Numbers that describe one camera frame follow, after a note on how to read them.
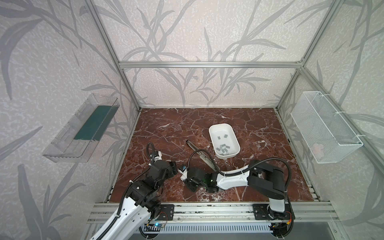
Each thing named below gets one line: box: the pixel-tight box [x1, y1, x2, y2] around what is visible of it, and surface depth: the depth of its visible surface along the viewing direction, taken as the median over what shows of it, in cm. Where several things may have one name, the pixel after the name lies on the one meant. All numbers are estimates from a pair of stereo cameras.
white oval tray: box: [208, 123, 241, 160], surface depth 101 cm
